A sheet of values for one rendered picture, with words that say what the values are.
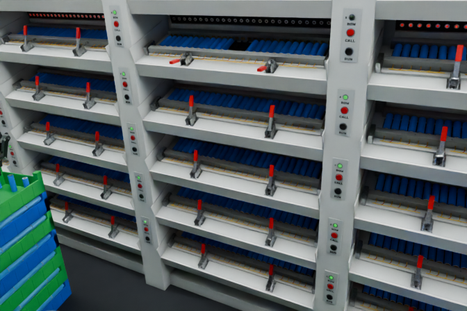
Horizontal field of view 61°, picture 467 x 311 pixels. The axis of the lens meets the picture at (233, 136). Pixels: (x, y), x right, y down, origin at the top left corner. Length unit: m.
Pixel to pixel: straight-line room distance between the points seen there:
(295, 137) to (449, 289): 0.58
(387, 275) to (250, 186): 0.47
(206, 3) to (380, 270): 0.90
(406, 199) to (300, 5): 0.59
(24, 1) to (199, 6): 0.69
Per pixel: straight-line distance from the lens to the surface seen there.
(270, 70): 1.08
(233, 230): 1.39
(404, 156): 1.08
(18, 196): 1.50
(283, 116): 1.16
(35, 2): 1.56
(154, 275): 1.72
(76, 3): 1.42
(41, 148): 1.82
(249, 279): 1.49
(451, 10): 0.97
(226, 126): 1.21
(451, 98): 1.00
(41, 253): 1.64
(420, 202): 1.19
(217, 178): 1.31
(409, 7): 0.97
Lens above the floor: 1.19
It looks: 23 degrees down
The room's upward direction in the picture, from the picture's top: 2 degrees counter-clockwise
